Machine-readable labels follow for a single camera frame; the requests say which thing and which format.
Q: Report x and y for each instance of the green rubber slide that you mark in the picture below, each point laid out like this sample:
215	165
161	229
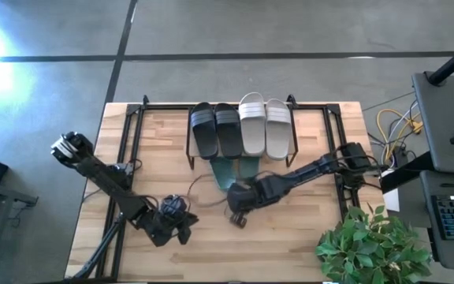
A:
225	173
248	165

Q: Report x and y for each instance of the wooden shelf with black legs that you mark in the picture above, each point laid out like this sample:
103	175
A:
293	150

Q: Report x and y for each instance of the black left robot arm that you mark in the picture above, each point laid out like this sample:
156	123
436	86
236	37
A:
105	177

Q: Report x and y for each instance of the dark metal side stand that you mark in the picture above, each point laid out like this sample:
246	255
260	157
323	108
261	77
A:
6	193

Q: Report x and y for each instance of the black pole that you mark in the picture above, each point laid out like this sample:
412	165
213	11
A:
453	61

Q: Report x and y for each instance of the white paper sheet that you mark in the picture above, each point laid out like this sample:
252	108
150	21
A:
393	203

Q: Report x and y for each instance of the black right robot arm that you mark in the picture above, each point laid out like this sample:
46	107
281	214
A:
309	171

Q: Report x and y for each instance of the beige rubber slide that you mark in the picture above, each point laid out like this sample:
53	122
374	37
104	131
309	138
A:
252	130
278	134

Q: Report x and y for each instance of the grey desk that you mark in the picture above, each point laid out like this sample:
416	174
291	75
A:
443	118

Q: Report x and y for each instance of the green leafy plant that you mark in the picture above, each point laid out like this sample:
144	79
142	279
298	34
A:
369	248

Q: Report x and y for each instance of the black metal rig frame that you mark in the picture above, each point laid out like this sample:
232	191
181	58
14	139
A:
160	106

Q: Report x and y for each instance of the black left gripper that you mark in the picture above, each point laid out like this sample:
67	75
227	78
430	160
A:
160	225

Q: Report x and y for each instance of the black rubber slide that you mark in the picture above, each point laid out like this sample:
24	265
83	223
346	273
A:
229	134
204	134

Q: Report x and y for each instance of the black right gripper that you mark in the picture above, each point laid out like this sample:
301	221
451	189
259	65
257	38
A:
246	195

